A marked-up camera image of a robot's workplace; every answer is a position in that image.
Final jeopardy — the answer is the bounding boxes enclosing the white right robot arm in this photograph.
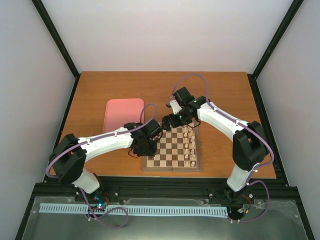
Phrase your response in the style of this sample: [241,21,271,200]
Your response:
[162,87,271,193]

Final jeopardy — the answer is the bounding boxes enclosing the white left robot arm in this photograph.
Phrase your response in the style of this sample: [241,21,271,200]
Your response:
[47,119,163,202]

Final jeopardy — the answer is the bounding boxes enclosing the row of white chess pieces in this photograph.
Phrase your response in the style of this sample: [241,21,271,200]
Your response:
[182,125,198,168]

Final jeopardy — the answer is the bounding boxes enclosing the wooden chess board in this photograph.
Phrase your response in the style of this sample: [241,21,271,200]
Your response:
[142,122,203,172]

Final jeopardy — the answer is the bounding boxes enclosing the pink plastic tray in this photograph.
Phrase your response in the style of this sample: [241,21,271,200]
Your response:
[102,98,145,134]

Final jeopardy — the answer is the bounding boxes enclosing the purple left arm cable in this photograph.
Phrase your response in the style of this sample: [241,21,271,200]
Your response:
[45,102,158,229]

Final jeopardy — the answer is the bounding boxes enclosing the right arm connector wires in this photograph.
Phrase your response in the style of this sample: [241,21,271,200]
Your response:
[237,193,255,215]

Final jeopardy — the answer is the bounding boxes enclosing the light blue cable duct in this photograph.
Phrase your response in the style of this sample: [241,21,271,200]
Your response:
[38,203,228,218]

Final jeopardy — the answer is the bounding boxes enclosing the black aluminium frame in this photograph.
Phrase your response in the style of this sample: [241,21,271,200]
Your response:
[15,0,315,240]

